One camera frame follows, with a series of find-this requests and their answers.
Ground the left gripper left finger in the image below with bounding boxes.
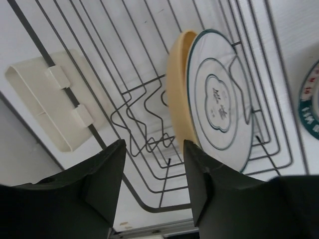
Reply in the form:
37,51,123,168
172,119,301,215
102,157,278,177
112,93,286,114
0,138,127,239

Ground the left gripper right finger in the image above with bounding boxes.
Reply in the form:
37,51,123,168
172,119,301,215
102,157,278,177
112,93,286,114
183,140,319,239

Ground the white plate green lettered rim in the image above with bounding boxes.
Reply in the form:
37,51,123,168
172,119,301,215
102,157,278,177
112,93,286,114
298,60,319,140

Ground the yellow-backed white plate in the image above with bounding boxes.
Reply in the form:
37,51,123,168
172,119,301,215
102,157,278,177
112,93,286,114
166,29,254,172

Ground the cream plastic cutlery holder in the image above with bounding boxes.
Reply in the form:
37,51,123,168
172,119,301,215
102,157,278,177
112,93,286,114
5,49,110,152

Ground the grey wire dish rack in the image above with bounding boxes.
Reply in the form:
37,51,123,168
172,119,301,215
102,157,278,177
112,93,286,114
0,0,310,213

